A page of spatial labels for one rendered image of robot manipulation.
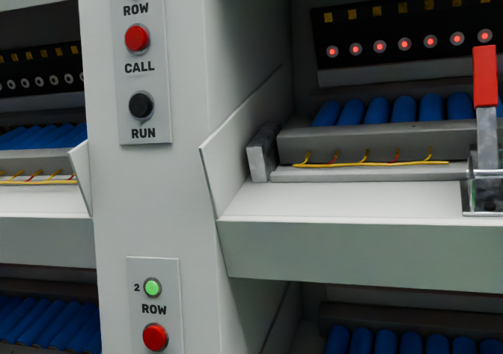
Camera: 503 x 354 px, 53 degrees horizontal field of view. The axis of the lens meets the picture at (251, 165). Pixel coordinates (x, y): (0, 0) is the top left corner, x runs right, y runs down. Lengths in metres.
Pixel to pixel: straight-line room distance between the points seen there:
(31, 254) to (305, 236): 0.22
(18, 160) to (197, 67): 0.21
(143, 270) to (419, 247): 0.18
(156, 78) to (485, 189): 0.21
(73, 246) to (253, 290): 0.14
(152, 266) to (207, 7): 0.17
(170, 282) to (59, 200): 0.12
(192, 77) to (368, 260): 0.15
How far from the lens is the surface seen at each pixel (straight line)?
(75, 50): 0.57
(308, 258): 0.32
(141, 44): 0.34
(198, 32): 0.33
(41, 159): 0.46
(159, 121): 0.33
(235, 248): 0.33
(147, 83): 0.34
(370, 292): 0.48
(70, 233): 0.39
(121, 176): 0.35
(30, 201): 0.44
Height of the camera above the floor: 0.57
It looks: 4 degrees down
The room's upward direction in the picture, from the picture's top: 3 degrees counter-clockwise
